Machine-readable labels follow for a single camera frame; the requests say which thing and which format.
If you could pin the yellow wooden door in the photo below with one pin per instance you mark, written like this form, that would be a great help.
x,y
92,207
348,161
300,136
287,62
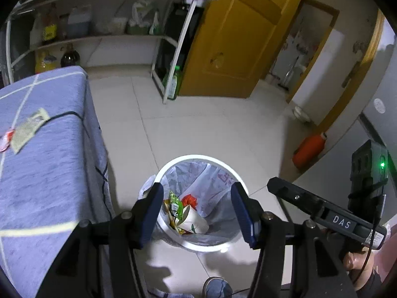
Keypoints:
x,y
232,37

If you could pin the beige green paper wrapper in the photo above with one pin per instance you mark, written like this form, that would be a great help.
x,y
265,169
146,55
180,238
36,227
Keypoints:
x,y
26,130

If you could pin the white metal shelf rack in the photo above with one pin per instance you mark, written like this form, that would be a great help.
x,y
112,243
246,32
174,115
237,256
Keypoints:
x,y
93,39

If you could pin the white plastic bags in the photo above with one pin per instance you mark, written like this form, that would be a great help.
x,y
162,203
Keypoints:
x,y
144,15

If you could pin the translucent white jug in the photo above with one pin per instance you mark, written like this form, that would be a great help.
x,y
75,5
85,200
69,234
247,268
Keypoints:
x,y
79,23

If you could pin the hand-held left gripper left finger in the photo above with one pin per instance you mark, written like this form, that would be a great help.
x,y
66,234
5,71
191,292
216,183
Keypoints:
x,y
152,214

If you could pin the red white round wrapper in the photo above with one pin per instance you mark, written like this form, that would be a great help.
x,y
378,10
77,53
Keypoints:
x,y
6,139

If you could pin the clear plastic container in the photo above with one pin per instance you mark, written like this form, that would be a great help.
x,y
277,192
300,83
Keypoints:
x,y
118,26

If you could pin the white plastic trash bin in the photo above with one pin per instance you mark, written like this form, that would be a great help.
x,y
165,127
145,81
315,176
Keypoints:
x,y
192,157

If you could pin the white plastic bag liner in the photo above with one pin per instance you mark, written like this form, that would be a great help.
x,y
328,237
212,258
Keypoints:
x,y
206,180

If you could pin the oil bottle with yellow label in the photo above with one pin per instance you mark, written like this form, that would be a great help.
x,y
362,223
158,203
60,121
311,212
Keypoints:
x,y
49,28

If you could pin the black appliance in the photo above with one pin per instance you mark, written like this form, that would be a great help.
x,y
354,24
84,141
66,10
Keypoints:
x,y
176,37

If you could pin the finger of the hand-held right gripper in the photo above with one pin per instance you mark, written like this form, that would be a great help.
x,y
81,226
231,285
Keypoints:
x,y
294,197

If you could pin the open wooden door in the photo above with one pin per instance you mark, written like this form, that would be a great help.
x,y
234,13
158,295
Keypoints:
x,y
350,99

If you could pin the person's right hand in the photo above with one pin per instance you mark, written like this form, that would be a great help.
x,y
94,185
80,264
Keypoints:
x,y
352,259

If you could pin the red crumpled wrapper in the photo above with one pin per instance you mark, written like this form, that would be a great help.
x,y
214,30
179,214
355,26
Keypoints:
x,y
189,199

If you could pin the brown wooden door frame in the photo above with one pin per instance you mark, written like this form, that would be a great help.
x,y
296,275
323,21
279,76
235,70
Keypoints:
x,y
333,12

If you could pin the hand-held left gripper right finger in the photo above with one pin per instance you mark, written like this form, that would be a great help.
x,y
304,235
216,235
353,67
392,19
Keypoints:
x,y
245,217

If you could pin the white bowl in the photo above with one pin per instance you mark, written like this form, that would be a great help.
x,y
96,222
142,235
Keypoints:
x,y
301,115

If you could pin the green snack packet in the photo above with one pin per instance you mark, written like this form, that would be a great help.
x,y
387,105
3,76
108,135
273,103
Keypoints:
x,y
175,203

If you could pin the dark glass bottle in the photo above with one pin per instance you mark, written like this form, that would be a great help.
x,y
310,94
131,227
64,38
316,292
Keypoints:
x,y
70,58

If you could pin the person's shoe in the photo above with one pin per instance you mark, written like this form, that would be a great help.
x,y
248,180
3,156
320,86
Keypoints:
x,y
217,288

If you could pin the blue checked tablecloth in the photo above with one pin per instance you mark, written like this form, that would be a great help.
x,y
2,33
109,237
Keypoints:
x,y
46,177

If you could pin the person's right forearm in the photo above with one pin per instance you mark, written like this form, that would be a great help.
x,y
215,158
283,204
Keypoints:
x,y
370,282

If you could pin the green detergent bottle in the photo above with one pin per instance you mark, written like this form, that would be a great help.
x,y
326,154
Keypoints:
x,y
173,82

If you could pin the white paper cup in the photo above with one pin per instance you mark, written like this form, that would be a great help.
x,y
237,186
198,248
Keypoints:
x,y
195,220

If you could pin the white plastic bottle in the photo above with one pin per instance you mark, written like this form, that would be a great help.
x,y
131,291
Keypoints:
x,y
36,31

